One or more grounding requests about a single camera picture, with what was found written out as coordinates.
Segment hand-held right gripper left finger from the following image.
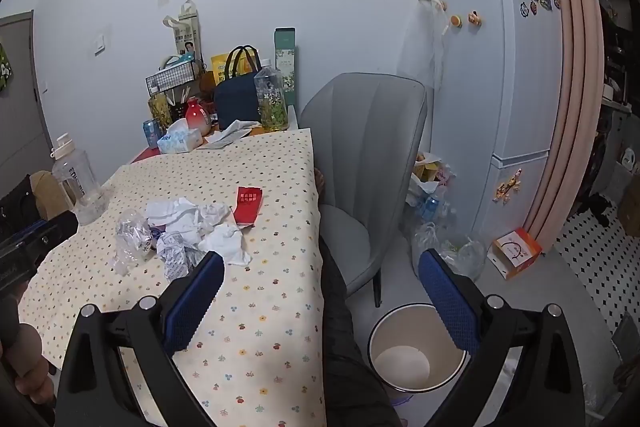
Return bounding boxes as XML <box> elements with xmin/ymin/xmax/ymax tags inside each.
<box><xmin>54</xmin><ymin>251</ymin><xmax>226</xmax><ymax>427</ymax></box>

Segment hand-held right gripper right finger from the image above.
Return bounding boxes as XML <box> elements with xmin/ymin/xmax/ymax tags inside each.
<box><xmin>417</xmin><ymin>248</ymin><xmax>586</xmax><ymax>427</ymax></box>

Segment white trash bin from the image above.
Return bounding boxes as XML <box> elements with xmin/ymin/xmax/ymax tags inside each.
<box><xmin>368</xmin><ymin>303</ymin><xmax>472</xmax><ymax>394</ymax></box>

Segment white tissue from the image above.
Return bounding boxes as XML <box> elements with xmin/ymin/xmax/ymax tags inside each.
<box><xmin>197</xmin><ymin>202</ymin><xmax>232</xmax><ymax>231</ymax></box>
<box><xmin>199</xmin><ymin>224</ymin><xmax>253</xmax><ymax>268</ymax></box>

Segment clear plastic wrapper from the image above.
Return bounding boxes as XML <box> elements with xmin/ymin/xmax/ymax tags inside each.
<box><xmin>111</xmin><ymin>208</ymin><xmax>154</xmax><ymax>276</ymax></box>

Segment white paper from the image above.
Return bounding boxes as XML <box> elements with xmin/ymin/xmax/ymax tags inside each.
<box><xmin>145</xmin><ymin>197</ymin><xmax>202</xmax><ymax>236</ymax></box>

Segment person's left hand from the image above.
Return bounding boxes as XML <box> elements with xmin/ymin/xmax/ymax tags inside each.
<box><xmin>0</xmin><ymin>321</ymin><xmax>57</xmax><ymax>404</ymax></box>

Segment clear plastic bag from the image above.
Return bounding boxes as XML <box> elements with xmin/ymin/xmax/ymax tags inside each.
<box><xmin>411</xmin><ymin>222</ymin><xmax>487</xmax><ymax>281</ymax></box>

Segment floral tablecloth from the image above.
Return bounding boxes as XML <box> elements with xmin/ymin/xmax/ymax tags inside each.
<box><xmin>17</xmin><ymin>127</ymin><xmax>327</xmax><ymax>427</ymax></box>

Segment large clear water bottle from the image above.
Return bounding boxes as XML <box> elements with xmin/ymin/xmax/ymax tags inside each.
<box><xmin>51</xmin><ymin>133</ymin><xmax>111</xmax><ymax>227</ymax></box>

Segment orange and white box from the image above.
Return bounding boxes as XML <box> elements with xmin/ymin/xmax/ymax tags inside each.
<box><xmin>487</xmin><ymin>228</ymin><xmax>543</xmax><ymax>281</ymax></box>

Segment red paper packet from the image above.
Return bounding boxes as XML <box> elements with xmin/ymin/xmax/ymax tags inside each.
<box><xmin>233</xmin><ymin>186</ymin><xmax>265</xmax><ymax>228</ymax></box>

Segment person's leg in dark pants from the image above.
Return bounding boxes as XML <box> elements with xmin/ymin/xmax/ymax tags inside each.
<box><xmin>315</xmin><ymin>168</ymin><xmax>402</xmax><ymax>427</ymax></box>

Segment white bag of waste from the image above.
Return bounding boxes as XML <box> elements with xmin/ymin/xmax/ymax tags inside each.
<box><xmin>407</xmin><ymin>152</ymin><xmax>454</xmax><ymax>224</ymax></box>

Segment blue drink can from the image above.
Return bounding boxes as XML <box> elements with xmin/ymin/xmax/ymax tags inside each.
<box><xmin>143</xmin><ymin>119</ymin><xmax>162</xmax><ymax>149</ymax></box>

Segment soft tissue pack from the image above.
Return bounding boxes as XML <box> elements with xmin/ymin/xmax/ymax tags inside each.
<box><xmin>157</xmin><ymin>118</ymin><xmax>205</xmax><ymax>154</ymax></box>

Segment white flat wrapper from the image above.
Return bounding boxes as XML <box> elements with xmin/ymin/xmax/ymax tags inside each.
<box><xmin>204</xmin><ymin>119</ymin><xmax>262</xmax><ymax>150</ymax></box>

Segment black cloth on floor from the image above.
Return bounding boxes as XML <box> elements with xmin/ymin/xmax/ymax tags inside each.
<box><xmin>581</xmin><ymin>194</ymin><xmax>614</xmax><ymax>228</ymax></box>

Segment grey upholstered chair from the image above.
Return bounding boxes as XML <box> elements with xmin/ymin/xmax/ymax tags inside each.
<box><xmin>298</xmin><ymin>72</ymin><xmax>429</xmax><ymax>308</ymax></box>

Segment yellow glass jar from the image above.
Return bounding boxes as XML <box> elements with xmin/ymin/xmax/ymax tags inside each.
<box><xmin>148</xmin><ymin>93</ymin><xmax>174</xmax><ymax>132</ymax></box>

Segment red and white vase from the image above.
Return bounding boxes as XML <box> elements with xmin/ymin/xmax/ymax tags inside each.
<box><xmin>184</xmin><ymin>97</ymin><xmax>213</xmax><ymax>137</ymax></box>

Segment cardboard box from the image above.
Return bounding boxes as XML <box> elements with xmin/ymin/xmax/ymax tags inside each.
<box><xmin>619</xmin><ymin>187</ymin><xmax>640</xmax><ymax>239</ymax></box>

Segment navy lunch bag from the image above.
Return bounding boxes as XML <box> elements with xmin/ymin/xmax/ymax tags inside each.
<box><xmin>212</xmin><ymin>46</ymin><xmax>264</xmax><ymax>128</ymax></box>

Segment white fridge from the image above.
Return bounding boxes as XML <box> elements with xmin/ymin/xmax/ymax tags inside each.
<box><xmin>424</xmin><ymin>0</ymin><xmax>565</xmax><ymax>249</ymax></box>

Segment clear bottle with plants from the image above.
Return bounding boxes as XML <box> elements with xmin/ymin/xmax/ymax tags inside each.
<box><xmin>254</xmin><ymin>59</ymin><xmax>290</xmax><ymax>132</ymax></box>

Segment grey washing machine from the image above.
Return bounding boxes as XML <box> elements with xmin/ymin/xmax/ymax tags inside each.
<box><xmin>594</xmin><ymin>107</ymin><xmax>637</xmax><ymax>204</ymax></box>

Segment yellow snack packet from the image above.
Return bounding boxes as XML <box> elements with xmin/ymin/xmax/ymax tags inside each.
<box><xmin>210</xmin><ymin>53</ymin><xmax>236</xmax><ymax>84</ymax></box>

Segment pink curtain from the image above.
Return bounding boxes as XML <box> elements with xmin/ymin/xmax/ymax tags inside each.
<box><xmin>485</xmin><ymin>0</ymin><xmax>607</xmax><ymax>254</ymax></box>

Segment hanging mesh bag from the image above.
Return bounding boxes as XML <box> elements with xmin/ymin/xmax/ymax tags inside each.
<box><xmin>399</xmin><ymin>0</ymin><xmax>447</xmax><ymax>90</ymax></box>

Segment tall green box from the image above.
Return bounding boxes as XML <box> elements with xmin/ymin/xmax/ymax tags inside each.
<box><xmin>273</xmin><ymin>27</ymin><xmax>298</xmax><ymax>108</ymax></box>

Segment black wire basket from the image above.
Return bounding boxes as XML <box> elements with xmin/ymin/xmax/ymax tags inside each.
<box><xmin>145</xmin><ymin>59</ymin><xmax>197</xmax><ymax>97</ymax></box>

